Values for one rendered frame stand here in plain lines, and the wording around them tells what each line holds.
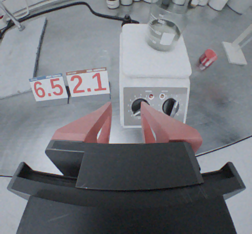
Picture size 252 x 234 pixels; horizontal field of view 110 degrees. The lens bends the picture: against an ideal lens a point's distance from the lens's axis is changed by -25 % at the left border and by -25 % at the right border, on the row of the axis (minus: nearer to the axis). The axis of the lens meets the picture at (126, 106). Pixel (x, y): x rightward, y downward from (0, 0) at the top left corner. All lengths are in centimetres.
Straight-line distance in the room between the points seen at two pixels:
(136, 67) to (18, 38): 45
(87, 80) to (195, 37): 35
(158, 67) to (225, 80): 24
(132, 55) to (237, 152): 34
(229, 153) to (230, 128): 6
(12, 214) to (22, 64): 42
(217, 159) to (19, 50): 65
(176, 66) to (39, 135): 33
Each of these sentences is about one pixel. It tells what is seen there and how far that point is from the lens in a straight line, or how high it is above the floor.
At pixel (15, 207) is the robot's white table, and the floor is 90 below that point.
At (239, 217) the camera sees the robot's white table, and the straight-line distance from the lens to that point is 46.
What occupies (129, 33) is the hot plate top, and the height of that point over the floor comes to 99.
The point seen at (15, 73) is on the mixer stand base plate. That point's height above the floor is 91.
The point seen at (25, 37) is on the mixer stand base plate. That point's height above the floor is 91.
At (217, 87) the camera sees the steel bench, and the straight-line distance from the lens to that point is 37.
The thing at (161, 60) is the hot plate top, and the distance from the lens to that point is 21.
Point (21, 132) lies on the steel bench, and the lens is 37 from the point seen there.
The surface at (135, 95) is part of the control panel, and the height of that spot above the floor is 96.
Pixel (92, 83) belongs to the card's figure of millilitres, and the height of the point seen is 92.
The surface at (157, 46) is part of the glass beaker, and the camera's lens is 21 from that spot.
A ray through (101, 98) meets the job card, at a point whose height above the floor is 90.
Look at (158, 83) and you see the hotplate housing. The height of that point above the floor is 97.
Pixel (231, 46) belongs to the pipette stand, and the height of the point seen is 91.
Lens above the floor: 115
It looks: 76 degrees down
